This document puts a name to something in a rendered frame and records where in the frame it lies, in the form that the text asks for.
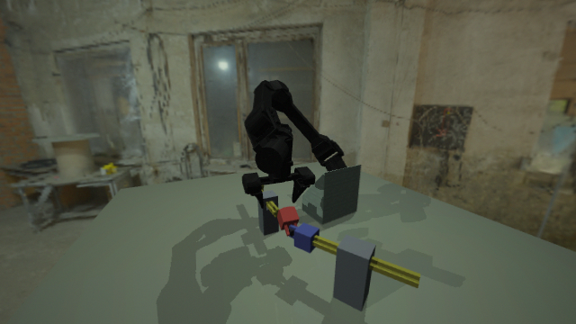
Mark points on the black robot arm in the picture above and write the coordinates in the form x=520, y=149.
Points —
x=273, y=141

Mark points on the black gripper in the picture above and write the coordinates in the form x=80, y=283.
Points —
x=302, y=179

